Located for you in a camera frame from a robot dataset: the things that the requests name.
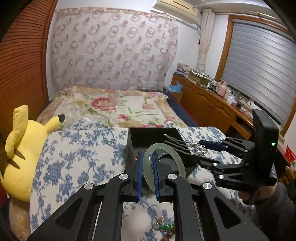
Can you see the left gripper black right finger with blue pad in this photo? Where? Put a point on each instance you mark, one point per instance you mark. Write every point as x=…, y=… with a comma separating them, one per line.
x=201, y=212

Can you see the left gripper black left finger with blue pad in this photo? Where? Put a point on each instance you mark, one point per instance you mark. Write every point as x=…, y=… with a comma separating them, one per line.
x=95, y=212

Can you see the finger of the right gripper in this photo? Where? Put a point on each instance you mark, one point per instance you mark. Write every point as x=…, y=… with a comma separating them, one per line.
x=196, y=153
x=230, y=145

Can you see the pale green jade bangle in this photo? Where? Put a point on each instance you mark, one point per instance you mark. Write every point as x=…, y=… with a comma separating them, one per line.
x=147, y=166

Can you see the black jewelry box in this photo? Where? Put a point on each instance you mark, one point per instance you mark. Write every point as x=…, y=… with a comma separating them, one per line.
x=139, y=139

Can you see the wooden cabinet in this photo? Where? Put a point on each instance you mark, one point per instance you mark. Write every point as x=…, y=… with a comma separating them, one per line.
x=209, y=109

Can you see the pink kettle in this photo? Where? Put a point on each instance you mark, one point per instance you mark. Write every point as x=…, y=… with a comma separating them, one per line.
x=222, y=87

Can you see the cardboard box on cabinet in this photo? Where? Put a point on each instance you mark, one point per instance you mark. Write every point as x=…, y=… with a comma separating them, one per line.
x=197, y=78

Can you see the yellow Pikachu plush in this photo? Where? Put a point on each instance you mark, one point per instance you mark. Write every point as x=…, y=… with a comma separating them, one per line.
x=21, y=152

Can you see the grey window blind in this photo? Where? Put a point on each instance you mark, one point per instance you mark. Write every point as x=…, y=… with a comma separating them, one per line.
x=261, y=64

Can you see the blue plastic bag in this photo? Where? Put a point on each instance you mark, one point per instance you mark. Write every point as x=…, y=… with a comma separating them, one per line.
x=175, y=88

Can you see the floral bed blanket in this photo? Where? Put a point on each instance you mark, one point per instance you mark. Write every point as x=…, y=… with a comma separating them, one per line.
x=124, y=109

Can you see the beige side curtain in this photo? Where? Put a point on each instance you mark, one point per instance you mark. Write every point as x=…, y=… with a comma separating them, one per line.
x=207, y=25

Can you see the white air conditioner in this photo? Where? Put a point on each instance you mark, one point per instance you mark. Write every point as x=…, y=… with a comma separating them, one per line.
x=180, y=9

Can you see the circle patterned curtain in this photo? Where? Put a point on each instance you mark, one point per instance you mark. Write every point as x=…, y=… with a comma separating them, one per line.
x=111, y=48

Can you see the wooden louvered door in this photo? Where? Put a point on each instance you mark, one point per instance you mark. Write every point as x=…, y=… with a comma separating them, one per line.
x=23, y=63

